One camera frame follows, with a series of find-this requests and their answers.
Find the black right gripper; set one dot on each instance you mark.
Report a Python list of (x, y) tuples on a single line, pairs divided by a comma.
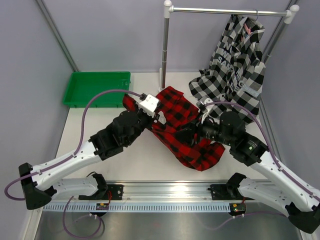
[(187, 134)]

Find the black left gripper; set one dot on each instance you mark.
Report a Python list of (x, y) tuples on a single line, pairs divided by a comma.
[(150, 119)]

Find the red black plaid shirt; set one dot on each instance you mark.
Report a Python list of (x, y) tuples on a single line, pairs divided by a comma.
[(178, 111)]

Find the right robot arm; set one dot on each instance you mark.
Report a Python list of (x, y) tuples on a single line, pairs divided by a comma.
[(294, 198)]

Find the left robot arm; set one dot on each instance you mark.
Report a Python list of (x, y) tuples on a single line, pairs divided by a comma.
[(48, 181)]

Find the black white plaid shirt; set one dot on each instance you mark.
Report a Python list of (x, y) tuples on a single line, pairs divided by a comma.
[(235, 72)]

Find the pink clothes hanger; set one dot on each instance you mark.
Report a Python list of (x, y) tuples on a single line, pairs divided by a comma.
[(247, 29)]

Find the green plastic tray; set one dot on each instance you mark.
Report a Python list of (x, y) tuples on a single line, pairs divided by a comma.
[(83, 86)]

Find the metal clothes rack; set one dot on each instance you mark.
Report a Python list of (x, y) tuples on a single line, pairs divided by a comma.
[(287, 16)]

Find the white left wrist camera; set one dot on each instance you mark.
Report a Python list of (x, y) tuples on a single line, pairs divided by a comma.
[(149, 104)]

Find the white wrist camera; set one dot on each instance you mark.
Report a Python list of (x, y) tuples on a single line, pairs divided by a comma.
[(205, 108), (149, 104)]

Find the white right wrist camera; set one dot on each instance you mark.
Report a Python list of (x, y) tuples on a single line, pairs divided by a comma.
[(205, 108)]

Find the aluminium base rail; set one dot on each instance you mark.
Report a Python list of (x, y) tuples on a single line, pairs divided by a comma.
[(167, 191)]

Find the white slotted cable duct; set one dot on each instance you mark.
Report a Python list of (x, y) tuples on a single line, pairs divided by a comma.
[(139, 207)]

